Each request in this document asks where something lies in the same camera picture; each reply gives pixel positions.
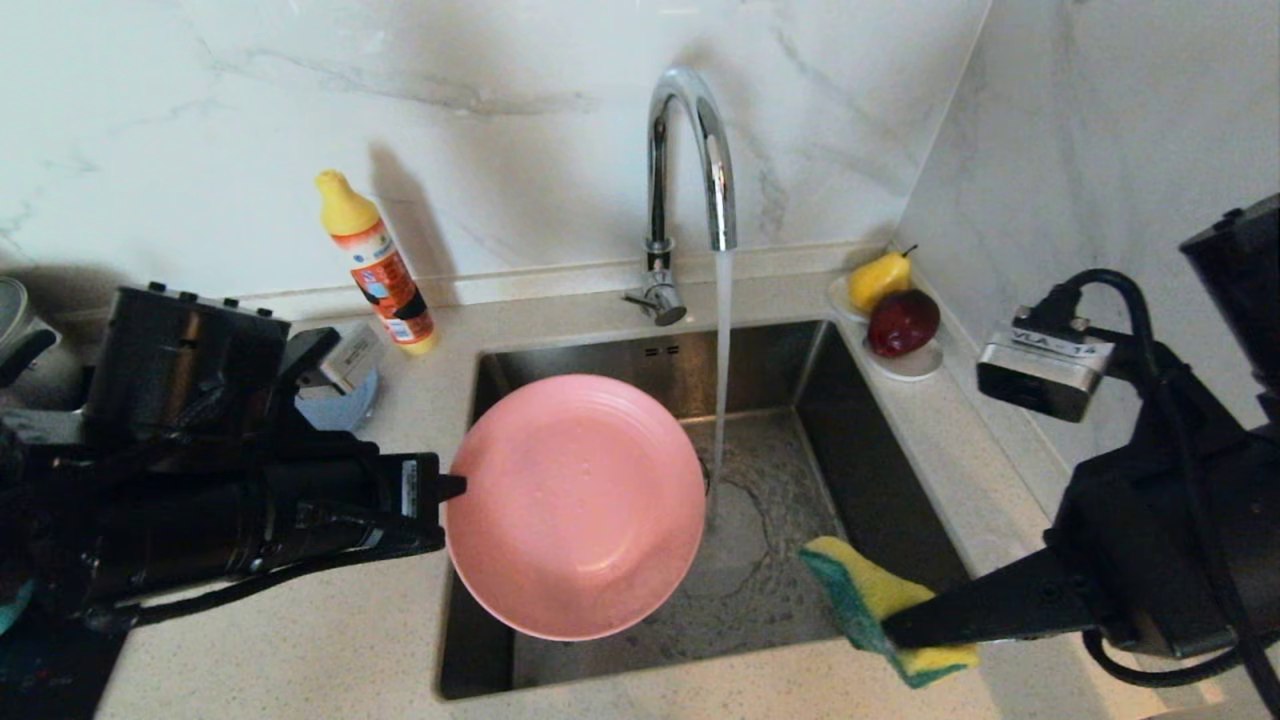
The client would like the blue grey plate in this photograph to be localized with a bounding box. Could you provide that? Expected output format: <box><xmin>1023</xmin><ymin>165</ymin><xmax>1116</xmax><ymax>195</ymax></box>
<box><xmin>295</xmin><ymin>368</ymin><xmax>380</xmax><ymax>433</ymax></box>

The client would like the yellow green sponge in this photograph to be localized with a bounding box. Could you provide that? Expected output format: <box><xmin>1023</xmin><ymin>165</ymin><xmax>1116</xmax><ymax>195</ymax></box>
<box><xmin>799</xmin><ymin>536</ymin><xmax>981</xmax><ymax>690</ymax></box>

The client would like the pink plate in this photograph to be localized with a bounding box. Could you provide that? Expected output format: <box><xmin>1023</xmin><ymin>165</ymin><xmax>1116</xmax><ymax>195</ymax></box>
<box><xmin>445</xmin><ymin>374</ymin><xmax>708</xmax><ymax>642</ymax></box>

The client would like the yellow orange dish soap bottle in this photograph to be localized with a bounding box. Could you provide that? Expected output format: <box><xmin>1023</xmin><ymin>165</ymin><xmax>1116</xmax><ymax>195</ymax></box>
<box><xmin>315</xmin><ymin>169</ymin><xmax>439</xmax><ymax>356</ymax></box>

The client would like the chrome gooseneck faucet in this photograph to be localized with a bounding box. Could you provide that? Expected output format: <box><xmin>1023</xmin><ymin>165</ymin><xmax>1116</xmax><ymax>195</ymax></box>
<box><xmin>620</xmin><ymin>67</ymin><xmax>739</xmax><ymax>328</ymax></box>

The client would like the stainless steel sink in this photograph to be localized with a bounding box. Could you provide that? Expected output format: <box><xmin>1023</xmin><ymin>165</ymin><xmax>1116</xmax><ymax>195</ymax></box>
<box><xmin>438</xmin><ymin>318</ymin><xmax>991</xmax><ymax>701</ymax></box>

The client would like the small white fruit dish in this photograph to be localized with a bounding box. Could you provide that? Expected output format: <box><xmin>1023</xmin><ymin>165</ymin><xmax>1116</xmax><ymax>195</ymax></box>
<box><xmin>826</xmin><ymin>275</ymin><xmax>945</xmax><ymax>382</ymax></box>

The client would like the dark red apple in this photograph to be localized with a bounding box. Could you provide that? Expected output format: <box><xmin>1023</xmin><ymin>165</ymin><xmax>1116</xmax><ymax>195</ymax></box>
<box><xmin>867</xmin><ymin>290</ymin><xmax>942</xmax><ymax>359</ymax></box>

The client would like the yellow pear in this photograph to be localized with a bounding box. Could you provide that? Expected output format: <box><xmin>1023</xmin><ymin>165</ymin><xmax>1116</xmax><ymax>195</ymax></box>
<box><xmin>848</xmin><ymin>246</ymin><xmax>917</xmax><ymax>316</ymax></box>

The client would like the black induction cooktop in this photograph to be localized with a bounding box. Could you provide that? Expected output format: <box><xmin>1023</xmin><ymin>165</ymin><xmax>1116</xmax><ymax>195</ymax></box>
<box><xmin>0</xmin><ymin>610</ymin><xmax>131</xmax><ymax>720</ymax></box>

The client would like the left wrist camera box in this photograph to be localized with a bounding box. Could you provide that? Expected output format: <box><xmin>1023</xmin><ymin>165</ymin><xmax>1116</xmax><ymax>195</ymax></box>
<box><xmin>295</xmin><ymin>320</ymin><xmax>386</xmax><ymax>396</ymax></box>

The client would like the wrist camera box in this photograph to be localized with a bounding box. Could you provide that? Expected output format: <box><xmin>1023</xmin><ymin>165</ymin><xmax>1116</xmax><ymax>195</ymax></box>
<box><xmin>977</xmin><ymin>310</ymin><xmax>1116</xmax><ymax>423</ymax></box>
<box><xmin>295</xmin><ymin>320</ymin><xmax>386</xmax><ymax>396</ymax></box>

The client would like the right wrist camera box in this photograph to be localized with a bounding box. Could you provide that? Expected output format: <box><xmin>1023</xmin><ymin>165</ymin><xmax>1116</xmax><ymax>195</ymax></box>
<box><xmin>977</xmin><ymin>310</ymin><xmax>1116</xmax><ymax>423</ymax></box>

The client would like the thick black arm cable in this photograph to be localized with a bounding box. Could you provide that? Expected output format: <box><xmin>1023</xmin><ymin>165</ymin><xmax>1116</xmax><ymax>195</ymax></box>
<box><xmin>1045</xmin><ymin>268</ymin><xmax>1280</xmax><ymax>716</ymax></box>

